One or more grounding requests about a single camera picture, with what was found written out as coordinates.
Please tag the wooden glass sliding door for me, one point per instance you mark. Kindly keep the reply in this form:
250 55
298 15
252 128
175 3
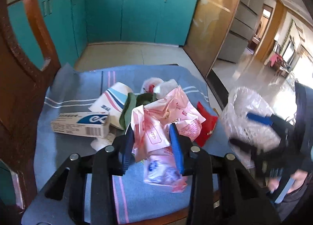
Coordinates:
209 28

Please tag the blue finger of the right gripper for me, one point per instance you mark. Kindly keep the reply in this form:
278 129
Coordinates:
260 119

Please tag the white blue ointment box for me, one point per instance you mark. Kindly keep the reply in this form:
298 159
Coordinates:
82 124

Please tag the white lattice trash basket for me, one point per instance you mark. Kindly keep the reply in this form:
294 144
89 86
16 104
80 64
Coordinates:
241 101

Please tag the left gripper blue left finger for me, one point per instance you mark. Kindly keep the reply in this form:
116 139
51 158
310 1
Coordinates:
126 143

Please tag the grey refrigerator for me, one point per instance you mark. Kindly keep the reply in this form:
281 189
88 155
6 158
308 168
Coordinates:
241 30

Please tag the blue striped towel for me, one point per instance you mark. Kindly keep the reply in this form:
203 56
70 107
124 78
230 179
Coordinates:
73 91

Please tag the white plastic bag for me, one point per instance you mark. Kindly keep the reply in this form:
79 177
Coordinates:
158 87

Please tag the green wrapper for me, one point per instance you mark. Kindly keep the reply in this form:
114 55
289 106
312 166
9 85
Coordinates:
133 101

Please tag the striped paper cup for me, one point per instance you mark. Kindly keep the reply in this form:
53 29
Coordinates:
112 101

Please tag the carved wooden chair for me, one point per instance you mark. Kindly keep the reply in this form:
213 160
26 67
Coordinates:
23 89

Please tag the pink plastic wrapper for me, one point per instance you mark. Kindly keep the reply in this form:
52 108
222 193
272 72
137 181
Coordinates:
152 146

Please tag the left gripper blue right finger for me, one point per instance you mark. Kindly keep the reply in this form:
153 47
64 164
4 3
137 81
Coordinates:
181 149

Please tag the teal lower kitchen cabinets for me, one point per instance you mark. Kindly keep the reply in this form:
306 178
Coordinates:
73 24

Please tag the red wrapper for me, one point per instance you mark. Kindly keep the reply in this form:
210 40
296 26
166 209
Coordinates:
208 125

